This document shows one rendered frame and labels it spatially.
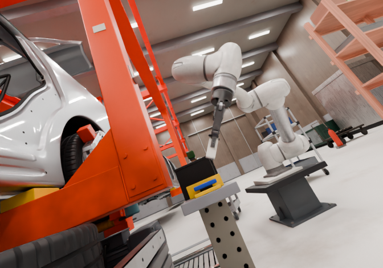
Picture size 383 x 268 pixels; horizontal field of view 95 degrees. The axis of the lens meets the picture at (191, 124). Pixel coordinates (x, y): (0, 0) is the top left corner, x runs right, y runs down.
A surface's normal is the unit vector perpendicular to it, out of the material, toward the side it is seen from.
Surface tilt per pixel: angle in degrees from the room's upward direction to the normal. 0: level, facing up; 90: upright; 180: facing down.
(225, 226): 90
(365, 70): 90
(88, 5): 90
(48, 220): 90
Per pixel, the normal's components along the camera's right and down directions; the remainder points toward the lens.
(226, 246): -0.05, -0.33
